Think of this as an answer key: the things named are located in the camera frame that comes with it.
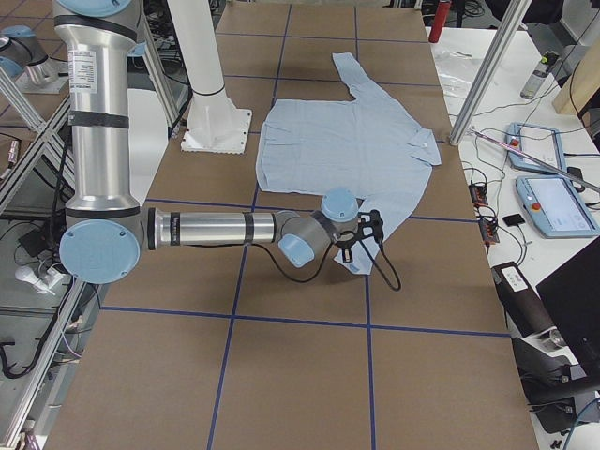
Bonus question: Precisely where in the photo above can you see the near blue teach pendant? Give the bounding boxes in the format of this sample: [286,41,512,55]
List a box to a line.
[515,175,599,238]

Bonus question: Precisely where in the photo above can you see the aluminium frame post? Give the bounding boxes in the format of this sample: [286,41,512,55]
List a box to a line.
[449,0,532,146]

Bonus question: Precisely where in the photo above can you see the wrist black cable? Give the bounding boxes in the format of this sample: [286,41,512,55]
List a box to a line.
[260,236,403,293]

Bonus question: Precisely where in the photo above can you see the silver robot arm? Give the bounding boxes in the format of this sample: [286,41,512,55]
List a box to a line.
[53,1,383,284]

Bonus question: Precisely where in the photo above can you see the red cylindrical bottle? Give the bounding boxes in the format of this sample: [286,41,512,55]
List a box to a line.
[428,0,452,43]

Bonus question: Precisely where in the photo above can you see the white pedestal column with base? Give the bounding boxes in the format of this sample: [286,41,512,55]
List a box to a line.
[168,0,252,154]

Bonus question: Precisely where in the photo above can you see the long metal reaching stick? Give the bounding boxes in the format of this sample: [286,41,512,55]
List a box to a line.
[467,128,600,193]

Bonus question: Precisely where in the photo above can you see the black box white label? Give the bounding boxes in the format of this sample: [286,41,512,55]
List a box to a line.
[491,262,555,337]

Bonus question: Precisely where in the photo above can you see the orange circuit board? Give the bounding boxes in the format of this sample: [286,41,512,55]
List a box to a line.
[469,183,488,207]
[477,216,500,247]

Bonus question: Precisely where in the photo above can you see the light blue button-up shirt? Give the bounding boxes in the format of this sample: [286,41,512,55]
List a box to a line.
[255,52,443,276]

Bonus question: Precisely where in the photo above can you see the far blue teach pendant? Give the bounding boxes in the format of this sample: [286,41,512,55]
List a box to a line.
[504,122,600,176]

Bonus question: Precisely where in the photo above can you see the clear water bottle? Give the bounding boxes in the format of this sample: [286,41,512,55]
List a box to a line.
[519,51,561,99]

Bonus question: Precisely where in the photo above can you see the small black square pad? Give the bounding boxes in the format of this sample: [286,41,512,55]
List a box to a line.
[502,214,525,227]

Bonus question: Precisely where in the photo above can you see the idle robot arm base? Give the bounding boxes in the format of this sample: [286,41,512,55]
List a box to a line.
[1,25,68,95]

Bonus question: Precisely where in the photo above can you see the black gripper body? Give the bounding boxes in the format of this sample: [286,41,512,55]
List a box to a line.
[336,210,384,249]

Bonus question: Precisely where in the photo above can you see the blue teach pendant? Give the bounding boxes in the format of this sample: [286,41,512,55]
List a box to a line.
[515,175,599,238]
[504,122,600,176]

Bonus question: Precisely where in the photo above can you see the black monitor with stand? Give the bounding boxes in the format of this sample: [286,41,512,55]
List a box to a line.
[512,240,599,433]

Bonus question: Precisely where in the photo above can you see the clear plastic bag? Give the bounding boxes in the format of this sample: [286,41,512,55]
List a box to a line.
[432,48,482,98]

